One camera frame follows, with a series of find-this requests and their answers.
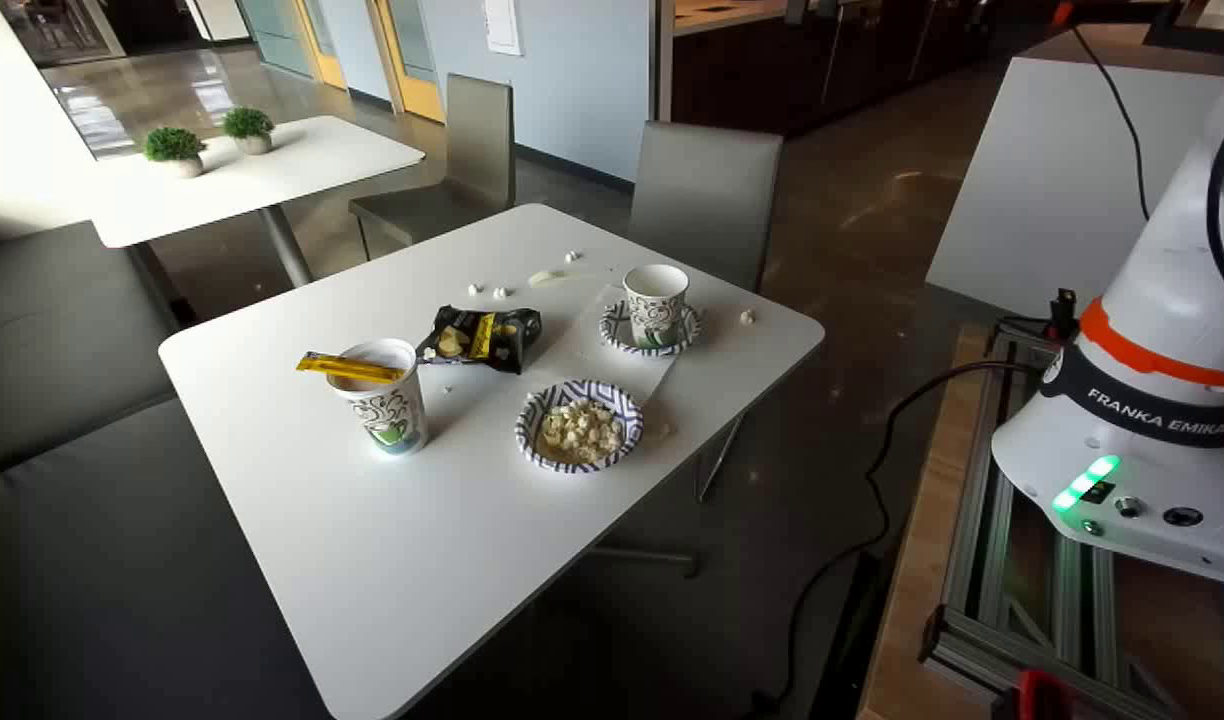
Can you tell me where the patterned bowl with food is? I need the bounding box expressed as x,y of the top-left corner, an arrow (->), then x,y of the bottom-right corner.
512,376 -> 646,477

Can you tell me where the red clamp handle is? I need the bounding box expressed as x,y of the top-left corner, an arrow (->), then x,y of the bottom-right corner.
1013,665 -> 1075,720

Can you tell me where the white side table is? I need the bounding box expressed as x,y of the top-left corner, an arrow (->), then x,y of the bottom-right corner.
82,113 -> 429,293

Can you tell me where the aluminium profile frame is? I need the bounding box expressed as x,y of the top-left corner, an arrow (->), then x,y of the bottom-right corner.
920,316 -> 1224,720

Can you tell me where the dark wood counter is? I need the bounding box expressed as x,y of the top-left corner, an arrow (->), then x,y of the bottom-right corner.
652,0 -> 1044,139

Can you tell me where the grey chair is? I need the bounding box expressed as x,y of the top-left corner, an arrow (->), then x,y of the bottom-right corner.
347,73 -> 519,262
627,121 -> 788,296

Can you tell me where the white paper wall notice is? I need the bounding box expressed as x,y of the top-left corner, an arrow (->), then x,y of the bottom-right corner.
481,0 -> 523,60

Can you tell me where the black snack packet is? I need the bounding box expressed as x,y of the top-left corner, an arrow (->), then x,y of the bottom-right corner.
413,306 -> 549,376

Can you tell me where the black floor cable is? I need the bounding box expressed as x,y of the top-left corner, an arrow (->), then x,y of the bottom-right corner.
747,356 -> 1047,716

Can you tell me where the white paper napkin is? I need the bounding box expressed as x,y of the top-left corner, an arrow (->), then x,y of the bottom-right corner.
535,293 -> 682,418

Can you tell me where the white dining table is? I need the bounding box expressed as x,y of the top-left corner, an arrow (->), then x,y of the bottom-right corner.
152,201 -> 826,720

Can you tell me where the tall patterned paper cup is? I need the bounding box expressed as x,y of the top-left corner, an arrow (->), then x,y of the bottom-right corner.
322,337 -> 433,457

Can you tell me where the yellow framed glass door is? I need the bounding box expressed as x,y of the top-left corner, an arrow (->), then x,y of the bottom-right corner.
286,0 -> 353,94
363,0 -> 452,128

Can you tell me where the small black clamp post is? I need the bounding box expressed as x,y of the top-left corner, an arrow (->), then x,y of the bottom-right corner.
1047,285 -> 1082,347

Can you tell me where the dark upholstered bench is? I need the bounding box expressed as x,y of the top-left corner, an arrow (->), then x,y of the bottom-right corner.
0,216 -> 335,720

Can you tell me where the yellow stick packet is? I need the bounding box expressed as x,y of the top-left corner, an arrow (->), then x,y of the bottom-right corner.
292,347 -> 408,394

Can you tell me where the thin black cabinet cable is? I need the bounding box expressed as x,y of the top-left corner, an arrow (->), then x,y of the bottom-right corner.
1062,19 -> 1157,225

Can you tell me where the patterned saucer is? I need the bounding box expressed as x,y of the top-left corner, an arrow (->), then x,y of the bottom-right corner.
598,296 -> 703,360

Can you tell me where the patterned coffee cup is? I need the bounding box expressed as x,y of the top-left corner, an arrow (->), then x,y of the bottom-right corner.
619,262 -> 696,354

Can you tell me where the wooden board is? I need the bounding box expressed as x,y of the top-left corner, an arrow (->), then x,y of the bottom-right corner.
851,316 -> 1004,720

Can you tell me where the small potted green plant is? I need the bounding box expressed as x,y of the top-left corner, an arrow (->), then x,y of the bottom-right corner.
140,124 -> 213,181
219,105 -> 279,162

